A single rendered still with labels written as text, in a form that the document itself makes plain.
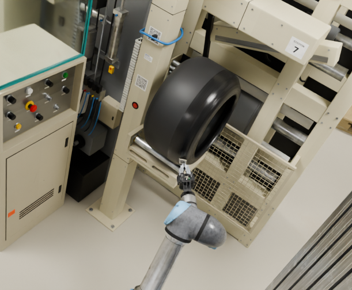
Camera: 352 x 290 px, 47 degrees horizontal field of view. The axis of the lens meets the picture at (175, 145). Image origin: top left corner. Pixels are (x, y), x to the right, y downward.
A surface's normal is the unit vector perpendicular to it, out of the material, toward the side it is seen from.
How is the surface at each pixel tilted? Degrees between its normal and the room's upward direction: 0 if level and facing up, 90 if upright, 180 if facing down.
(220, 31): 90
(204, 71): 9
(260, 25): 90
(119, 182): 90
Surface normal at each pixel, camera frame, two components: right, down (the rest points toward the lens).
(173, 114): -0.37, 0.11
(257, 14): -0.53, 0.44
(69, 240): 0.28, -0.71
